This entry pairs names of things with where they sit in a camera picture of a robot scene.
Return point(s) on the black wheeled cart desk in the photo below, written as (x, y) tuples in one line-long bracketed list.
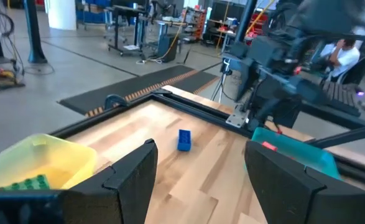
[(126, 31)]

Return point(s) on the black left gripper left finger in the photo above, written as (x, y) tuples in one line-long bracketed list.
[(129, 186)]

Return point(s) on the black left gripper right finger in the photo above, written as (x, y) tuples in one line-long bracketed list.
[(288, 193)]

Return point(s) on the person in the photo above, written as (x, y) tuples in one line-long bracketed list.
[(344, 57)]

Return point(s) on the blue table clamp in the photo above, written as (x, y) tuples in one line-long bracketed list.
[(112, 100)]

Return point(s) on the black steel pole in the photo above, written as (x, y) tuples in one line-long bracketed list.
[(34, 31)]

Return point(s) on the blue toy block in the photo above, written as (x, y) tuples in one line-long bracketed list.
[(184, 141)]

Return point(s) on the blue storage bins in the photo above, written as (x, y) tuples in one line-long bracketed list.
[(92, 14)]

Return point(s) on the teal plastic bin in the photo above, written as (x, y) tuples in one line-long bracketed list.
[(294, 149)]

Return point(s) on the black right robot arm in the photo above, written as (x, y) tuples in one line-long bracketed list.
[(278, 53)]

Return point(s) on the black computer tower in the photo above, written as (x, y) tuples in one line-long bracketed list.
[(168, 46)]

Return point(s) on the black office chair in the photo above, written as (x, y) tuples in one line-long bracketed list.
[(357, 73)]

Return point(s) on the grey metal mounting plate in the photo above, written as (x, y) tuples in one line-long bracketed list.
[(236, 119)]

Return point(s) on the white building column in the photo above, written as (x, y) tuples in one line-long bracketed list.
[(61, 14)]

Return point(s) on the red parts shelf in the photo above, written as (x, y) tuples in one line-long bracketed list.
[(201, 25)]

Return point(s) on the black aluminium table frame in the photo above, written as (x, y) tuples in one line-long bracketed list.
[(201, 112)]

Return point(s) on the green toy block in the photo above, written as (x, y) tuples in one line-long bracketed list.
[(30, 184)]

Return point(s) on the black hazard-striped floor mat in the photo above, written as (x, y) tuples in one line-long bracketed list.
[(145, 84)]

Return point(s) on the yellow plastic bin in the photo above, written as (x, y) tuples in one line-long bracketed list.
[(61, 158)]

